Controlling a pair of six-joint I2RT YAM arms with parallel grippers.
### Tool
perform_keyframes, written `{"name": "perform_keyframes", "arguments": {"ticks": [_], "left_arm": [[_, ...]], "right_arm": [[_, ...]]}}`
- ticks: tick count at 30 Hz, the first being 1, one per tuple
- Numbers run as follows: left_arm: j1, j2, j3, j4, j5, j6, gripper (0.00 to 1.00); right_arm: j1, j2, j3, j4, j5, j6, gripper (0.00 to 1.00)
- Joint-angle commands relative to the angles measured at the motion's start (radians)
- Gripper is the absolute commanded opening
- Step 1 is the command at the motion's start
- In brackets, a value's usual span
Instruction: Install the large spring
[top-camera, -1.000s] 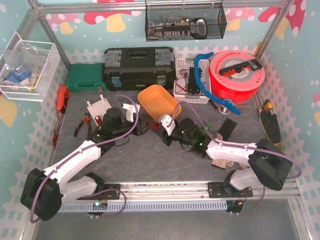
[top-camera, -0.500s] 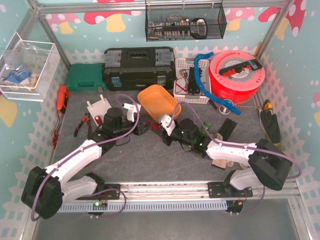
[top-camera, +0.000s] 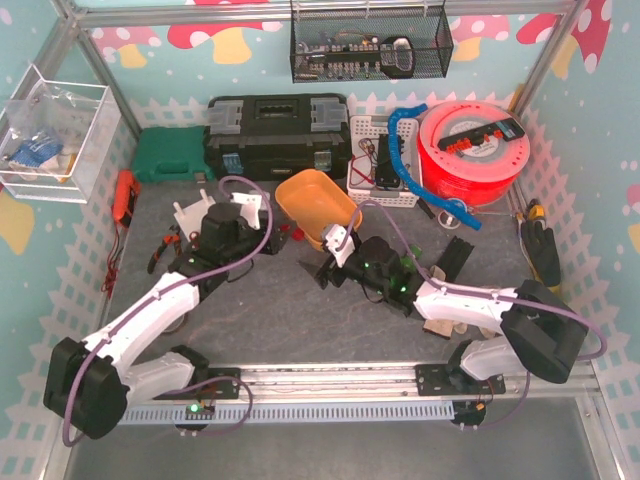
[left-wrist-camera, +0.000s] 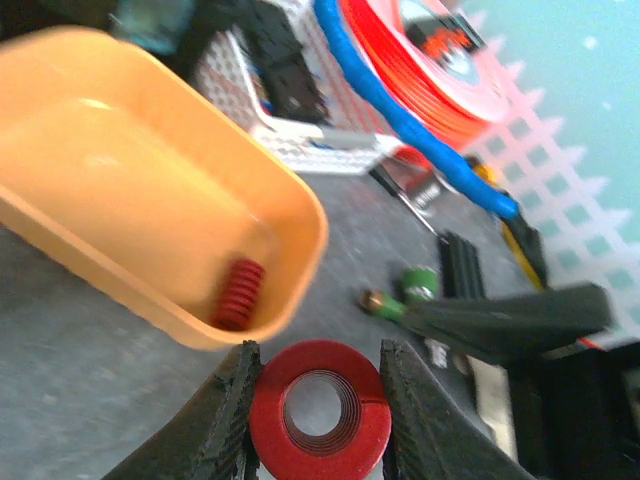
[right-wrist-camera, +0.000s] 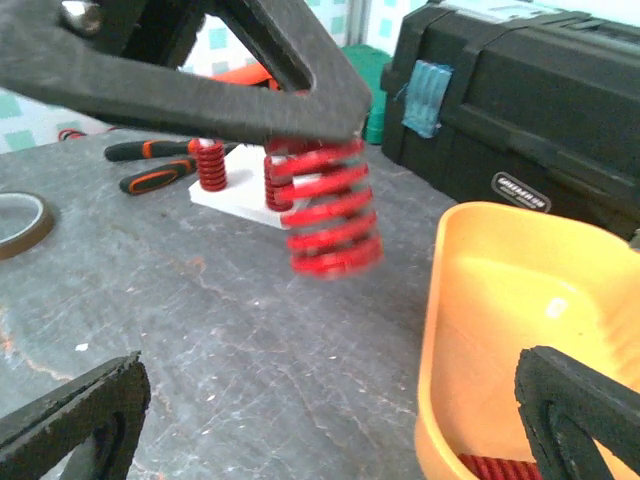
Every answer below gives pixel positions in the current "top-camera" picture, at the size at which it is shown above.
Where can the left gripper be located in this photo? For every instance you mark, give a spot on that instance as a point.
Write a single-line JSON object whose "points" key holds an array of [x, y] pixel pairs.
{"points": [[272, 240]]}

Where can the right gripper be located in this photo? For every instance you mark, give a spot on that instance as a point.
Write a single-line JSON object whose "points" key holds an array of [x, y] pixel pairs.
{"points": [[331, 271]]}

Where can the orange plastic bin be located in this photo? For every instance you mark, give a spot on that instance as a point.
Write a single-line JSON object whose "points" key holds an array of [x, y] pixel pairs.
{"points": [[312, 200]]}

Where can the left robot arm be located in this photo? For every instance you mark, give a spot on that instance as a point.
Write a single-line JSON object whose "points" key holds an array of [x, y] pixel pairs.
{"points": [[92, 382]]}

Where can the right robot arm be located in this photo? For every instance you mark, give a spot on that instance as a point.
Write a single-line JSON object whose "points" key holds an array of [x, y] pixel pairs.
{"points": [[534, 330]]}

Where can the black toolbox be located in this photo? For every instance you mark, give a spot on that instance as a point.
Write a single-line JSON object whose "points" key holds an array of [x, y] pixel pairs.
{"points": [[273, 137]]}

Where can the white perforated basket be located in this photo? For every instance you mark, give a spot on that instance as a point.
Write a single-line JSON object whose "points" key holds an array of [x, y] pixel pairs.
{"points": [[365, 131]]}

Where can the orange black pliers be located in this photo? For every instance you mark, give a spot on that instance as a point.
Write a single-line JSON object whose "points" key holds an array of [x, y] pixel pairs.
{"points": [[173, 239]]}

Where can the black ribbed block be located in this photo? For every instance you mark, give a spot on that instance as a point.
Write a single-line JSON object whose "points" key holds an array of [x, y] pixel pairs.
{"points": [[454, 257]]}

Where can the white tape roll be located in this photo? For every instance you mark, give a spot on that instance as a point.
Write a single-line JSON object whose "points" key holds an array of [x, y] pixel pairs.
{"points": [[448, 221]]}

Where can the beige work glove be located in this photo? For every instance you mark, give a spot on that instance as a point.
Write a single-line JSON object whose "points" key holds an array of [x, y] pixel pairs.
{"points": [[443, 328]]}

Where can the green tool case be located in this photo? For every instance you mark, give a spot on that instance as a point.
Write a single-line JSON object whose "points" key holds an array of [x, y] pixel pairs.
{"points": [[166, 154]]}

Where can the orange multimeter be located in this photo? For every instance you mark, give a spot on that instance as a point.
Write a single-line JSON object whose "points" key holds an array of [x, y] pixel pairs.
{"points": [[126, 194]]}

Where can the orange filament spool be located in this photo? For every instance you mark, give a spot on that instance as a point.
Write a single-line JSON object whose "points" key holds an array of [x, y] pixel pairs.
{"points": [[477, 176]]}

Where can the black yellow work glove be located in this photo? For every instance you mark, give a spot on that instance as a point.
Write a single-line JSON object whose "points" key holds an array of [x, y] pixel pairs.
{"points": [[541, 251]]}

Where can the black terminal strip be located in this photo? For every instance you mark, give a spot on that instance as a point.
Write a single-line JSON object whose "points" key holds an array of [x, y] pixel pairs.
{"points": [[507, 129]]}

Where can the clear acrylic box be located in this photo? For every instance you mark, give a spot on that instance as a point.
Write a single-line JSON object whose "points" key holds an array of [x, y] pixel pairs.
{"points": [[84, 116]]}

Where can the blue white glove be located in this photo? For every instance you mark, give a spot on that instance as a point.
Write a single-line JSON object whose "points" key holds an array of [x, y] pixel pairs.
{"points": [[39, 151]]}

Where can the green handled tool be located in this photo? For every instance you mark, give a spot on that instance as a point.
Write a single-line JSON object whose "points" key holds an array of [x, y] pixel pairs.
{"points": [[411, 255]]}

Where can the black metal bracket plate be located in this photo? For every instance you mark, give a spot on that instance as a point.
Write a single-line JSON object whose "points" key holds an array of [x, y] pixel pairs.
{"points": [[385, 175]]}

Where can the black wire mesh basket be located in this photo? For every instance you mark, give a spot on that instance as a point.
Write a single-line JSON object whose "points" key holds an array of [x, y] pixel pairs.
{"points": [[369, 44]]}

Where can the aluminium front rail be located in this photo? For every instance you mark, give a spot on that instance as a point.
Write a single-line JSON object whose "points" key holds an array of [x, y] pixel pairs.
{"points": [[342, 382]]}

